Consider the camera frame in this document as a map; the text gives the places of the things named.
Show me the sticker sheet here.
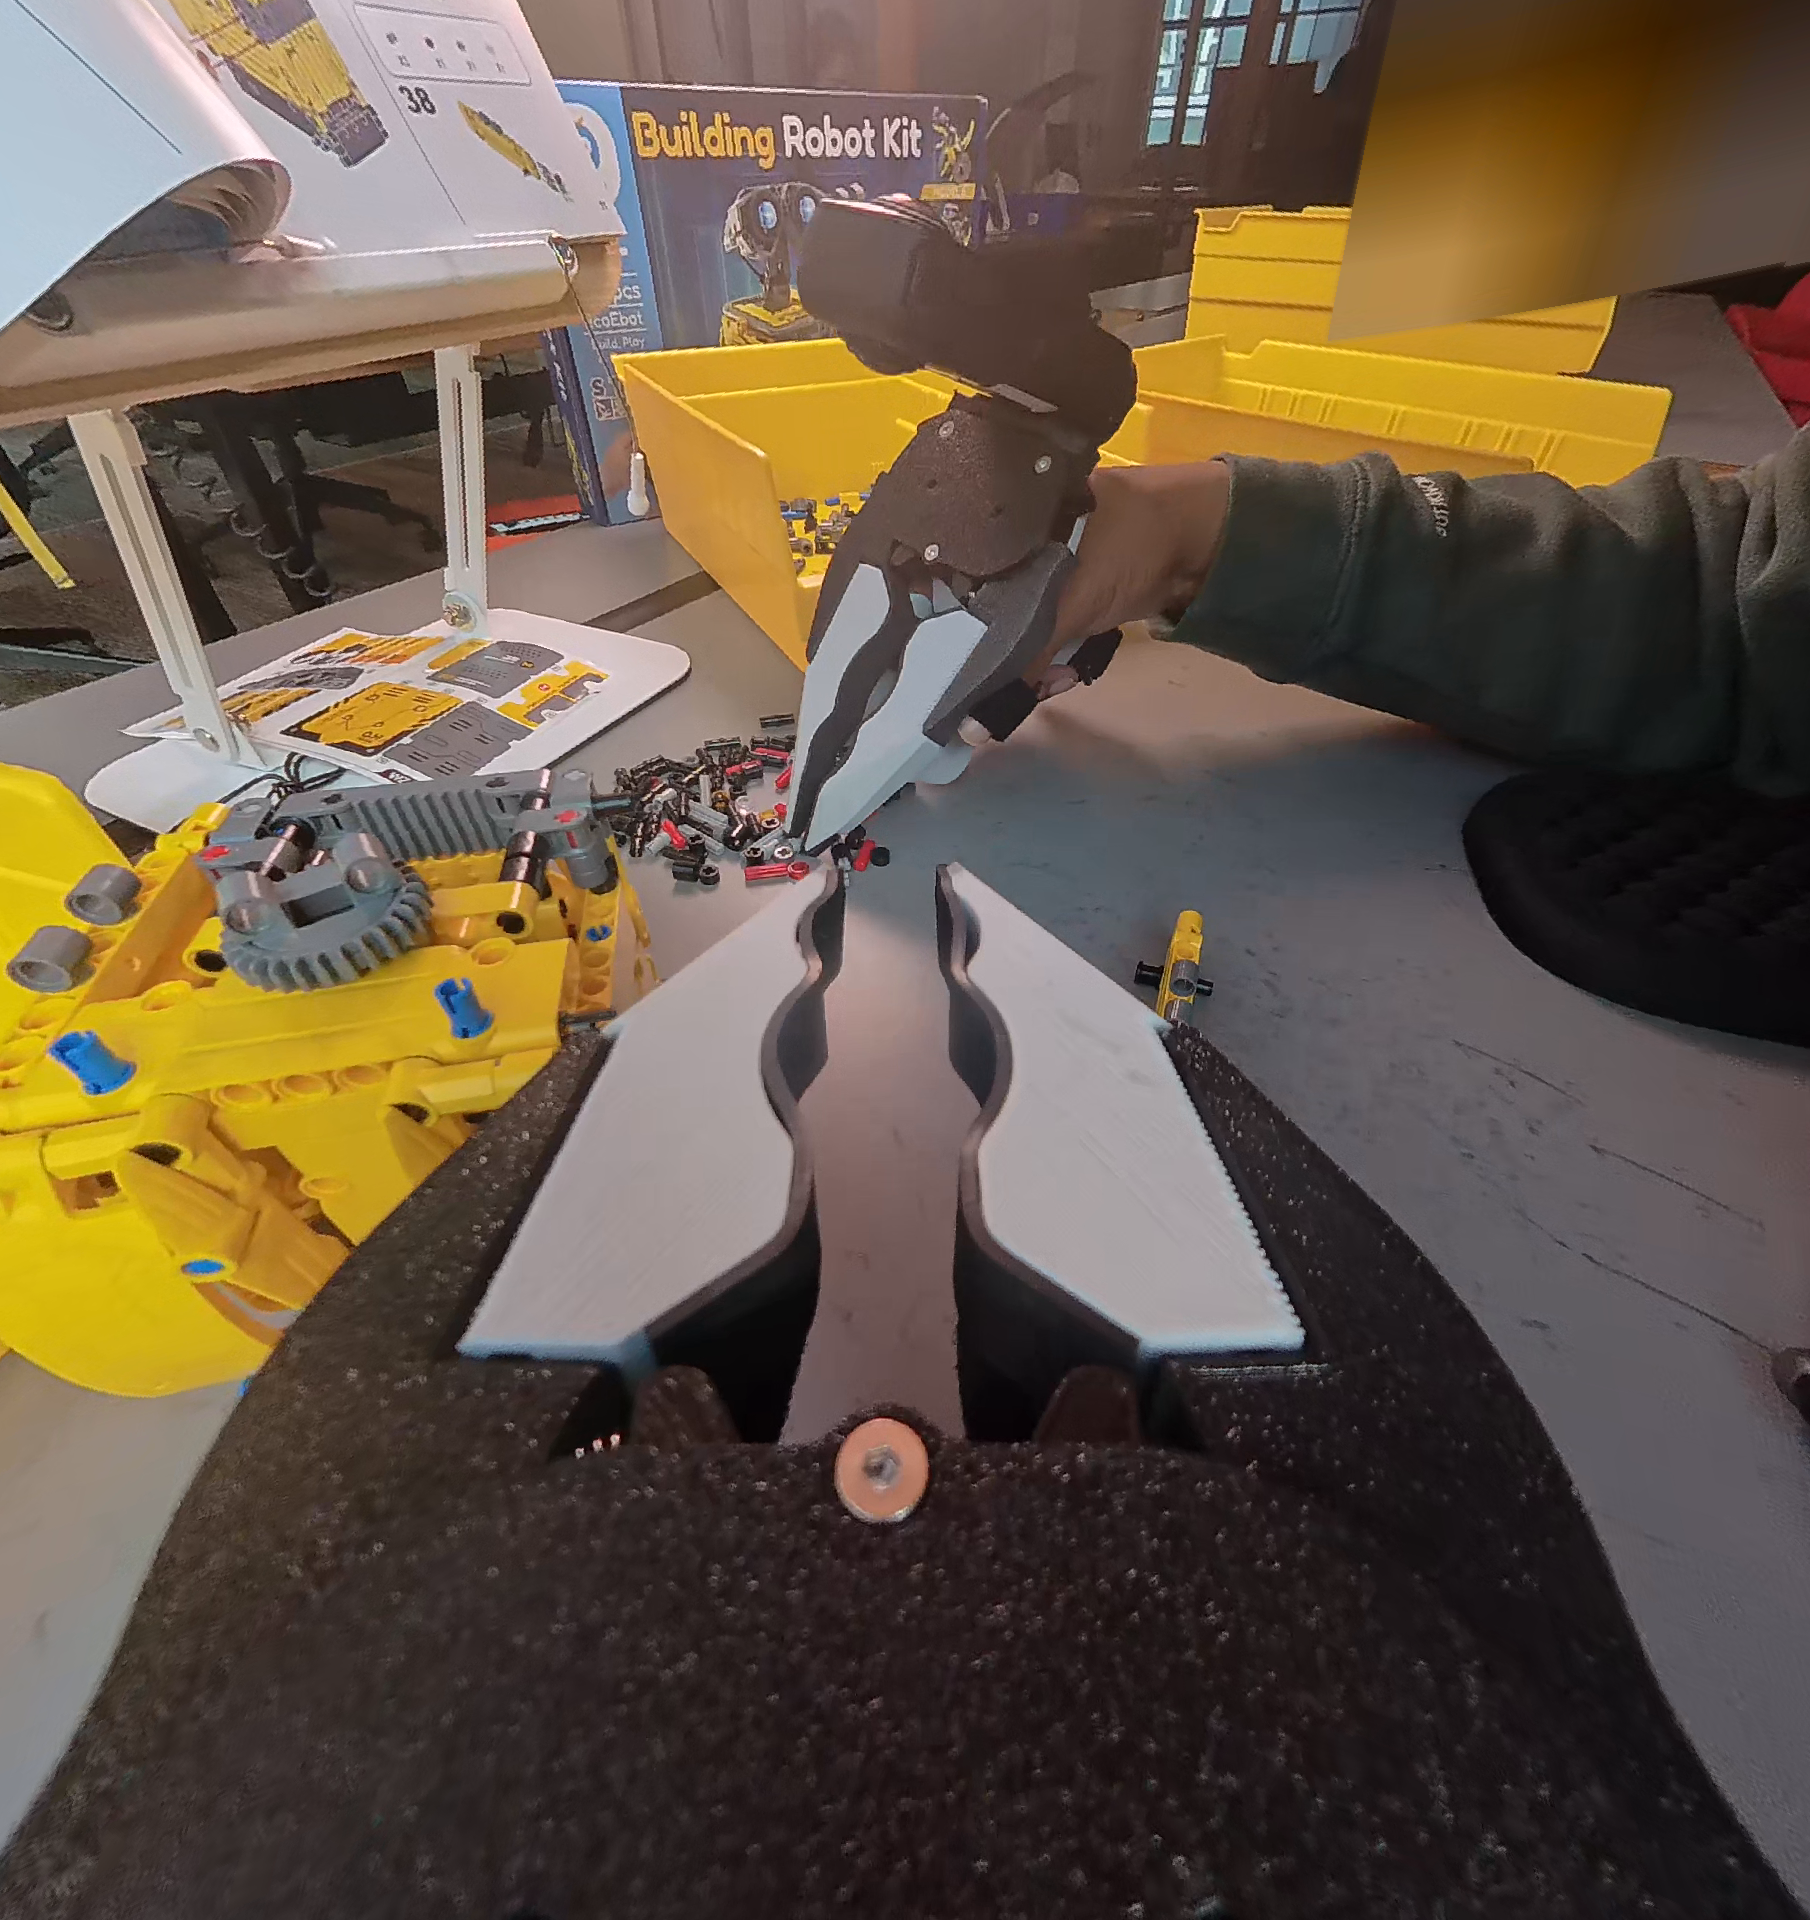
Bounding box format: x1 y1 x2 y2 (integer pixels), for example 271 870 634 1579
124 630 612 784

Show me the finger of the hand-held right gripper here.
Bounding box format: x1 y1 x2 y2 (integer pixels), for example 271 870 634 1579
811 604 999 847
784 565 896 841

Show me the lego instruction manual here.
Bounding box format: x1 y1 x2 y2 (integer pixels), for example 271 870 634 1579
0 0 629 381

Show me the white peg on string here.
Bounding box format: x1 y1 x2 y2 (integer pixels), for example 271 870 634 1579
551 240 654 522

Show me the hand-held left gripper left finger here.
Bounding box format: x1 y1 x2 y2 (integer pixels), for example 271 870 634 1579
457 864 847 1446

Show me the yellow plastic bin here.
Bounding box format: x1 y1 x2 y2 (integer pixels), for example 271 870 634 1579
1186 206 1619 378
612 343 970 672
1100 337 1676 493

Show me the pile of small lego pins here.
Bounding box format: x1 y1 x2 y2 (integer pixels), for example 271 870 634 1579
589 726 891 891

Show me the person's right hand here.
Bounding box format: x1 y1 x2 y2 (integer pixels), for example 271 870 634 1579
1063 454 1233 636

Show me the black cable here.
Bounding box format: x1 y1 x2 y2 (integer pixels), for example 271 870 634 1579
222 751 345 814

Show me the yellow strap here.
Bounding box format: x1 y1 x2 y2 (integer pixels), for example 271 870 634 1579
0 435 76 590

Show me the pile of grey lego parts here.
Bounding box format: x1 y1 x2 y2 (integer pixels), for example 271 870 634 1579
776 487 872 582

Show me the yellow lego robot model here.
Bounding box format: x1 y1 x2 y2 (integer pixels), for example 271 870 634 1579
0 751 660 1413

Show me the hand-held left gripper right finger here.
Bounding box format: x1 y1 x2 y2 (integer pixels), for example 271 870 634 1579
933 864 1310 1442

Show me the black quilted pad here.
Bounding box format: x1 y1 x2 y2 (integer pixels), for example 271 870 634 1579
1462 764 1810 1057

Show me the red bag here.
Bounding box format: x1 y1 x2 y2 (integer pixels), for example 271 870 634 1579
1725 254 1810 433

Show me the yellow lego beam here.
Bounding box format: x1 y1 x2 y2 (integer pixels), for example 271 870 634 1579
1136 910 1216 1026

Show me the blue toy kit box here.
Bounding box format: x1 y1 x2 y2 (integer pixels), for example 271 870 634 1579
544 83 992 529

